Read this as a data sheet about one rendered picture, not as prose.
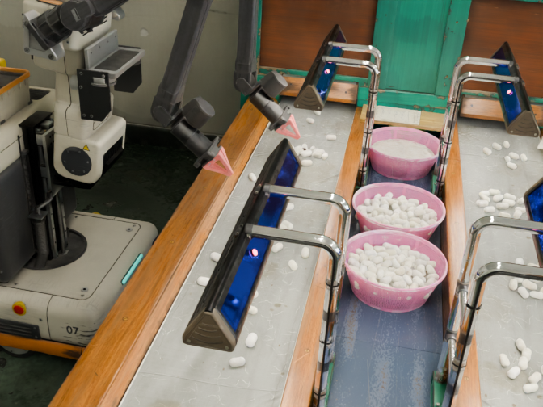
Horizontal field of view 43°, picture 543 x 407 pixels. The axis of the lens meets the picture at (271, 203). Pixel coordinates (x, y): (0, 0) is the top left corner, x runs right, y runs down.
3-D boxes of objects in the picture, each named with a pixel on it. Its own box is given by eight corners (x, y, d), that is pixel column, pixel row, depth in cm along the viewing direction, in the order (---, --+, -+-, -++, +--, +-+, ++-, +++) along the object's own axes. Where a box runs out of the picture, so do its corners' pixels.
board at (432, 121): (359, 121, 249) (359, 119, 249) (363, 106, 262) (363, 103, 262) (451, 132, 244) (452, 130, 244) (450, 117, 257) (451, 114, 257)
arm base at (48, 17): (45, 13, 192) (23, 24, 182) (65, -3, 189) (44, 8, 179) (65, 39, 195) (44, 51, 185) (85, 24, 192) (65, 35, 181)
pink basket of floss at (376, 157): (395, 191, 223) (399, 165, 219) (347, 158, 243) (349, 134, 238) (454, 175, 236) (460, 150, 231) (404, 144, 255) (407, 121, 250)
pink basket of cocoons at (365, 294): (332, 311, 168) (335, 279, 164) (343, 252, 191) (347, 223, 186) (442, 329, 164) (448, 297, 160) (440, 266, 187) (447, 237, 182)
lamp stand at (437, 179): (430, 209, 214) (456, 73, 192) (430, 180, 231) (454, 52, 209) (492, 218, 211) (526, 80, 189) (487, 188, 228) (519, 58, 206)
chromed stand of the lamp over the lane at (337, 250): (228, 417, 137) (233, 230, 115) (250, 351, 154) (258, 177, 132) (322, 435, 135) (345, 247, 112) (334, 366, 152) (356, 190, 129)
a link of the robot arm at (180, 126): (170, 124, 189) (165, 132, 184) (187, 108, 186) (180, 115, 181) (189, 141, 190) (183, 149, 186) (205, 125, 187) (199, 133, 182)
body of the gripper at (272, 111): (291, 108, 225) (275, 93, 223) (285, 120, 216) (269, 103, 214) (278, 120, 228) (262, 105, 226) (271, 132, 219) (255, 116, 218)
